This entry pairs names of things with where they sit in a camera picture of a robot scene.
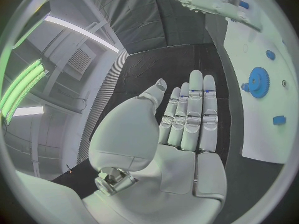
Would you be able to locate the white task board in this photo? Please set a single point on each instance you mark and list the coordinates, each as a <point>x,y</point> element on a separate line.
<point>257,130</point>

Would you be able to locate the small blue peg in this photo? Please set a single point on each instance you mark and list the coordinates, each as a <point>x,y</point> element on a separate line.
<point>244,86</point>

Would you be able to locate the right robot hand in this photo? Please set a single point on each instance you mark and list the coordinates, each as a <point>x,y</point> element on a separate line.
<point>210,1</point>

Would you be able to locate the blue block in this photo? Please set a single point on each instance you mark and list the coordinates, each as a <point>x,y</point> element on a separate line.
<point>279,120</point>

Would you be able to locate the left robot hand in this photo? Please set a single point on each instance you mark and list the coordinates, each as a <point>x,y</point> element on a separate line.
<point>177,171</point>

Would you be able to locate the blue gear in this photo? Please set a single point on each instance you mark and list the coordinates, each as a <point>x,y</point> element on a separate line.
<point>258,82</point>

